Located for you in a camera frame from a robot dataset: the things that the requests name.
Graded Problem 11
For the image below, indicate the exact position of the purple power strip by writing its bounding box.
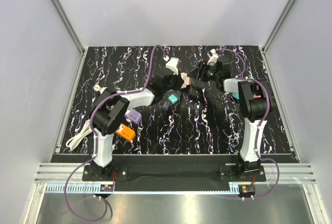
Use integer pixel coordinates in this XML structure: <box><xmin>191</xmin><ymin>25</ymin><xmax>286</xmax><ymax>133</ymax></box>
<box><xmin>124</xmin><ymin>109</ymin><xmax>142</xmax><ymax>124</ymax></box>

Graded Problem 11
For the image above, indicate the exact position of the orange power strip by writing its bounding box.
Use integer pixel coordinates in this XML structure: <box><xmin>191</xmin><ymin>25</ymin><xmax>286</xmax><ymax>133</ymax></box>
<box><xmin>116</xmin><ymin>123</ymin><xmax>136</xmax><ymax>142</ymax></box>

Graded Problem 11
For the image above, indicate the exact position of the white plug with cord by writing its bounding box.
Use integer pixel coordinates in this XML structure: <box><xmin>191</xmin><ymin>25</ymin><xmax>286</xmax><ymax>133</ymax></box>
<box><xmin>93</xmin><ymin>85</ymin><xmax>103</xmax><ymax>93</ymax></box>

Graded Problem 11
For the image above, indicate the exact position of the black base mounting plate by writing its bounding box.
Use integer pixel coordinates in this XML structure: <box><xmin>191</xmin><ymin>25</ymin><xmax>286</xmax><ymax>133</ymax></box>
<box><xmin>82</xmin><ymin>164</ymin><xmax>253</xmax><ymax>183</ymax></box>

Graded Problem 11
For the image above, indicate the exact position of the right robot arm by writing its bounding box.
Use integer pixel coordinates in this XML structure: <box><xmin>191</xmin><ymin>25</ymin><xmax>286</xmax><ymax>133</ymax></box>
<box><xmin>187</xmin><ymin>59</ymin><xmax>273</xmax><ymax>181</ymax></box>

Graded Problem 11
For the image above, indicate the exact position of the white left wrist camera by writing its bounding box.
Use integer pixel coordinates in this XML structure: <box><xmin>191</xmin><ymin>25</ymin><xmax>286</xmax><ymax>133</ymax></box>
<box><xmin>165</xmin><ymin>58</ymin><xmax>180</xmax><ymax>75</ymax></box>

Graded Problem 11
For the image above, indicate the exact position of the teal plug adapter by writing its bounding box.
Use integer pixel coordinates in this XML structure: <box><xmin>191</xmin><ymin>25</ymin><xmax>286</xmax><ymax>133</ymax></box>
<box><xmin>168</xmin><ymin>94</ymin><xmax>179</xmax><ymax>104</ymax></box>

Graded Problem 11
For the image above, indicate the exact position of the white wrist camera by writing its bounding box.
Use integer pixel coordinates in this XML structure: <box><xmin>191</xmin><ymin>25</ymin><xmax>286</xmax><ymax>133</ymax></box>
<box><xmin>165</xmin><ymin>58</ymin><xmax>180</xmax><ymax>75</ymax></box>
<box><xmin>207</xmin><ymin>49</ymin><xmax>218</xmax><ymax>66</ymax></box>

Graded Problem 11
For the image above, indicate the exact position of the teal triangular power strip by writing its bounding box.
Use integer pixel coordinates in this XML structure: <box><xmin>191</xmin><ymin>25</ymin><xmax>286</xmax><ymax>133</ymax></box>
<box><xmin>232</xmin><ymin>93</ymin><xmax>239</xmax><ymax>100</ymax></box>

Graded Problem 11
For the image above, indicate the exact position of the aluminium frame rail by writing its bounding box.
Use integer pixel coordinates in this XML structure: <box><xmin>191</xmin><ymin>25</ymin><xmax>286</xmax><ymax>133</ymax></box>
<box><xmin>50</xmin><ymin>0</ymin><xmax>85</xmax><ymax>55</ymax></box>

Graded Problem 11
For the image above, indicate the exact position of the dark purple plug adapter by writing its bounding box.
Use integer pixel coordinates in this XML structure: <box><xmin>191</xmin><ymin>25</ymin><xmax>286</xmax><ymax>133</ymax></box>
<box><xmin>162</xmin><ymin>102</ymin><xmax>171</xmax><ymax>111</ymax></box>

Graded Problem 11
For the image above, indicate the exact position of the white power cord bundle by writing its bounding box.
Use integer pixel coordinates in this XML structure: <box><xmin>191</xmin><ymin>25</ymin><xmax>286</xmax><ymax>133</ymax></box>
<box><xmin>66</xmin><ymin>120</ymin><xmax>93</xmax><ymax>152</ymax></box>

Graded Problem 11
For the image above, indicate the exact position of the white pink socket adapter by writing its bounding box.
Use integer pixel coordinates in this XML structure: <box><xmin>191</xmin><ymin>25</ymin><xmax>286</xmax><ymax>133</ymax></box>
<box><xmin>181</xmin><ymin>73</ymin><xmax>192</xmax><ymax>89</ymax></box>

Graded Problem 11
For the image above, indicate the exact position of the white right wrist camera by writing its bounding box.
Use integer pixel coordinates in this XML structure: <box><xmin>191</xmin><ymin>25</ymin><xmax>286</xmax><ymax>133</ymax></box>
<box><xmin>207</xmin><ymin>49</ymin><xmax>218</xmax><ymax>66</ymax></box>

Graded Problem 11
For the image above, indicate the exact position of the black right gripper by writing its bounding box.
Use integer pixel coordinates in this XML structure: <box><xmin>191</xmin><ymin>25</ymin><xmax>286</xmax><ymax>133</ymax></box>
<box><xmin>187</xmin><ymin>61</ymin><xmax>220</xmax><ymax>82</ymax></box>

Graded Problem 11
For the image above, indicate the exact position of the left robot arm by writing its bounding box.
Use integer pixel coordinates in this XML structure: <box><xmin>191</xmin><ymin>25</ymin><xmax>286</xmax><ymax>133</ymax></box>
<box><xmin>90</xmin><ymin>72</ymin><xmax>187</xmax><ymax>180</ymax></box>

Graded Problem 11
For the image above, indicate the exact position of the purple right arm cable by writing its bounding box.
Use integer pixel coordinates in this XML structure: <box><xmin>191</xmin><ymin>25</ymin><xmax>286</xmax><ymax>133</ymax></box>
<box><xmin>215</xmin><ymin>48</ymin><xmax>280</xmax><ymax>201</ymax></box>

